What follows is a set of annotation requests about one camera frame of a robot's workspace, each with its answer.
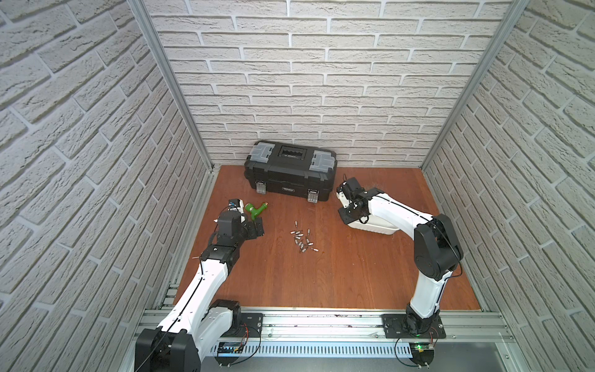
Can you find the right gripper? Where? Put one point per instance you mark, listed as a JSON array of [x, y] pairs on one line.
[[342, 213]]

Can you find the aluminium front rail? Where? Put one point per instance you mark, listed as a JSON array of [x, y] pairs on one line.
[[334, 333]]

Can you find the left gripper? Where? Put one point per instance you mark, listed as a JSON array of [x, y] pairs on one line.
[[253, 227]]

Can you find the right aluminium corner post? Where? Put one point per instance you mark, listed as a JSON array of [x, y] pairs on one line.
[[513, 14]]

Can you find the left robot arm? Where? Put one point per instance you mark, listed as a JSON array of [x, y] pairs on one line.
[[182, 340]]

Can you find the right controller board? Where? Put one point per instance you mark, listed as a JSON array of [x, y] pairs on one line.
[[422, 354]]

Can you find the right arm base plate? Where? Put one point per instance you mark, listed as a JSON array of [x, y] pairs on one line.
[[410, 326]]

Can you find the aluminium corner post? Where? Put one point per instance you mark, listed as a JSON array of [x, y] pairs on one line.
[[513, 14], [148, 29]]

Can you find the white plastic storage box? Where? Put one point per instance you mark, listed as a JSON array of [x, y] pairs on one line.
[[375, 225]]

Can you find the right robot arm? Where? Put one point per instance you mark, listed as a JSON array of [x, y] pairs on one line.
[[437, 253]]

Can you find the left controller board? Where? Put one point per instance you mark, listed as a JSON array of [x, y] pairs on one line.
[[228, 352]]

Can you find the black plastic toolbox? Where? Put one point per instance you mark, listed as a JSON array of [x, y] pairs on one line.
[[289, 169]]

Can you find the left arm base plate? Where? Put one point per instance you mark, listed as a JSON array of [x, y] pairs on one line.
[[247, 323]]

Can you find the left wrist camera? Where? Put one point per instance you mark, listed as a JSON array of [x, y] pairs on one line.
[[237, 205]]

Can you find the controller board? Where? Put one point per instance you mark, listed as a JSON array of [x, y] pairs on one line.
[[422, 354], [228, 352]]

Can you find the left aluminium corner post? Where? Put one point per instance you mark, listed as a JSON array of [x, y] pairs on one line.
[[148, 29]]

